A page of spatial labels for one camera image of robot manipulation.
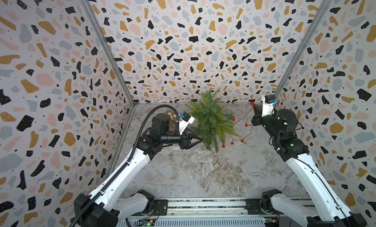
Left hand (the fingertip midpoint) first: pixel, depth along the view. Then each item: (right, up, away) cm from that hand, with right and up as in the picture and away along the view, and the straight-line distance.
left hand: (200, 138), depth 66 cm
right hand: (+26, +15, +3) cm, 30 cm away
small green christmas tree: (+5, +7, +8) cm, 12 cm away
